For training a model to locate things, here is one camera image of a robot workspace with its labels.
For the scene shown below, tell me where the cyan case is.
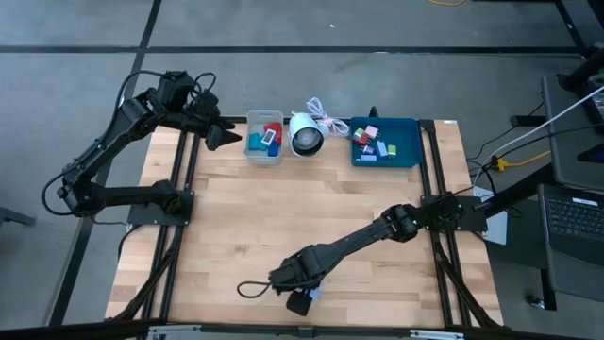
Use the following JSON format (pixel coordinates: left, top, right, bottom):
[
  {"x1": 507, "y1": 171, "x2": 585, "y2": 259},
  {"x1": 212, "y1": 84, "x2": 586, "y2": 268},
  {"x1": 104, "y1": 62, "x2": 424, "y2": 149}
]
[{"x1": 247, "y1": 132, "x2": 268, "y2": 152}]

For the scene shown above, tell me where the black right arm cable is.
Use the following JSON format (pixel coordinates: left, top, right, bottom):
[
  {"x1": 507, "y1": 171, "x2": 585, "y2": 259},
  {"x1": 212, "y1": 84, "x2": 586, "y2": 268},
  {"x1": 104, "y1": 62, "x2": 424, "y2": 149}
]
[{"x1": 236, "y1": 280, "x2": 276, "y2": 300}]

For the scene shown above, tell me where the black mounting frame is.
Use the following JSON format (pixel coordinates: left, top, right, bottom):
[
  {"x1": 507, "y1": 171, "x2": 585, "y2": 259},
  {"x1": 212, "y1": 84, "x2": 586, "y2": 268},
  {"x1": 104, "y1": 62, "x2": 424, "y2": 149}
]
[
  {"x1": 417, "y1": 118, "x2": 504, "y2": 330},
  {"x1": 110, "y1": 117, "x2": 202, "y2": 327}
]

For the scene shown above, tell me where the black caster wheel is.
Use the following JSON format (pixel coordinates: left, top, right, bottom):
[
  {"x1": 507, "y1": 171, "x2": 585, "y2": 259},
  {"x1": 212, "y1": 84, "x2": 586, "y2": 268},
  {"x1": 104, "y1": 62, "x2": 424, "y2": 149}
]
[{"x1": 525, "y1": 294, "x2": 548, "y2": 312}]

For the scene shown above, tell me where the teal blue plastic tray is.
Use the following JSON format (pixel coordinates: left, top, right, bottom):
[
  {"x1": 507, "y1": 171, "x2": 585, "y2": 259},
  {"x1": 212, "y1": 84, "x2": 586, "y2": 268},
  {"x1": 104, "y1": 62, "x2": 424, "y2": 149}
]
[{"x1": 348, "y1": 116, "x2": 425, "y2": 169}]

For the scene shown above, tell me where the black desk leg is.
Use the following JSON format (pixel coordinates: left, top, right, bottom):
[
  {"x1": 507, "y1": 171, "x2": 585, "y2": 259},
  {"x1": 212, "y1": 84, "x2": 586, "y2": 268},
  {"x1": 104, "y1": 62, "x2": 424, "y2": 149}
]
[{"x1": 480, "y1": 162, "x2": 558, "y2": 218}]

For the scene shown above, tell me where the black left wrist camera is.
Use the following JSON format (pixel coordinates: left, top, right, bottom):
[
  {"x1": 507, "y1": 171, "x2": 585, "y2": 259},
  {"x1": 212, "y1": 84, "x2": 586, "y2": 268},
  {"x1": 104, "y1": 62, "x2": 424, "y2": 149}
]
[{"x1": 191, "y1": 92, "x2": 221, "y2": 114}]

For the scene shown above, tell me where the white coiled lamp cable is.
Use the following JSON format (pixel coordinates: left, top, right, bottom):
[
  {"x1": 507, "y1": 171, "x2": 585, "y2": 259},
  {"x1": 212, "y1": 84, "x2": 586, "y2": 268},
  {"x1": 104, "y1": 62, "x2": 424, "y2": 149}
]
[{"x1": 305, "y1": 96, "x2": 350, "y2": 138}]

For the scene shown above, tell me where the black right mounting frame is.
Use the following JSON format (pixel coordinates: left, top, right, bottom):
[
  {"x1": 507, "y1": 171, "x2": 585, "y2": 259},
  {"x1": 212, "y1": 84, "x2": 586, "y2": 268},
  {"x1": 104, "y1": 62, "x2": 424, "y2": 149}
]
[{"x1": 417, "y1": 118, "x2": 504, "y2": 330}]

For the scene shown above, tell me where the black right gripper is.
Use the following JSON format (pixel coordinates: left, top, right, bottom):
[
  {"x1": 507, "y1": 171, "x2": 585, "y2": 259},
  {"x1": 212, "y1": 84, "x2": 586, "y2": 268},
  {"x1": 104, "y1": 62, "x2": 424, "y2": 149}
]
[{"x1": 268, "y1": 257, "x2": 327, "y2": 317}]

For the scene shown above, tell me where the yellow extension cable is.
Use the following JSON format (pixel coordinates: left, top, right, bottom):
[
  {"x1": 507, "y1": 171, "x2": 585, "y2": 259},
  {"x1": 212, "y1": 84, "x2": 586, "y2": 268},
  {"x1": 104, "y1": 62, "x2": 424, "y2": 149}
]
[{"x1": 494, "y1": 149, "x2": 552, "y2": 172}]

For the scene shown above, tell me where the grey chair leg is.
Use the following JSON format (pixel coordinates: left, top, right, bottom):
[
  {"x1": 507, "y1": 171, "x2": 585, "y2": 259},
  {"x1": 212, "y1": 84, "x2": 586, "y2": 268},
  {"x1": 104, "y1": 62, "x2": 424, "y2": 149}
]
[{"x1": 0, "y1": 206, "x2": 37, "y2": 228}]

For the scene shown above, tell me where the white power cable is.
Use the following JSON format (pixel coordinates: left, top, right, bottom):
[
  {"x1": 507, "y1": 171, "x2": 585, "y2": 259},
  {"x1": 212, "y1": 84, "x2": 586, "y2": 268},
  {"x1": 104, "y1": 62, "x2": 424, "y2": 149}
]
[{"x1": 471, "y1": 86, "x2": 604, "y2": 188}]

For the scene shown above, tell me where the black left mounting frame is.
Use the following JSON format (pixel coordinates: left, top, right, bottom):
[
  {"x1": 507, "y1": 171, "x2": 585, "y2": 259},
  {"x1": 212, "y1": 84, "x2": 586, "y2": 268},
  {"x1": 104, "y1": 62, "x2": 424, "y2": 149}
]
[{"x1": 110, "y1": 117, "x2": 202, "y2": 327}]

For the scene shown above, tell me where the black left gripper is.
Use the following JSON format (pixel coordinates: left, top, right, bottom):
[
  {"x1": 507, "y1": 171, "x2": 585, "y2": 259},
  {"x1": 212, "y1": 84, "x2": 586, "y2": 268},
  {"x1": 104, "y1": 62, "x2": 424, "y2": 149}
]
[{"x1": 181, "y1": 106, "x2": 243, "y2": 152}]

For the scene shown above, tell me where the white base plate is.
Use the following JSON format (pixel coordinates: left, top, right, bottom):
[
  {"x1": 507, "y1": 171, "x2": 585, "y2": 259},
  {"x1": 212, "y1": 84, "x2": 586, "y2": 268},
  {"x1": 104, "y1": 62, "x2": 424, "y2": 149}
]
[{"x1": 471, "y1": 185, "x2": 509, "y2": 246}]

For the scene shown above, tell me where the dark grey laptop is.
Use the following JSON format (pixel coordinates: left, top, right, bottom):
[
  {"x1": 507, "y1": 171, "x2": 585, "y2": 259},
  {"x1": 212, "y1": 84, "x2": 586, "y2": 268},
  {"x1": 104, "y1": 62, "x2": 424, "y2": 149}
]
[{"x1": 537, "y1": 182, "x2": 604, "y2": 268}]

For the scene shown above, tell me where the white plastic bin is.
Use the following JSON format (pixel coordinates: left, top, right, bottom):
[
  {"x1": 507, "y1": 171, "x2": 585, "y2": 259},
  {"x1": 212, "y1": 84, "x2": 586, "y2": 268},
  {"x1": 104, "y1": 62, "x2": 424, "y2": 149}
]
[{"x1": 243, "y1": 110, "x2": 285, "y2": 166}]

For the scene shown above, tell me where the black front frame rail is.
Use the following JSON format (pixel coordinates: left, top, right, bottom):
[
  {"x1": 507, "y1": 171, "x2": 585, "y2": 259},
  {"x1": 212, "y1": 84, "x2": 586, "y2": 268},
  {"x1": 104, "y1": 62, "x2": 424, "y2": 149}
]
[{"x1": 0, "y1": 319, "x2": 604, "y2": 340}]

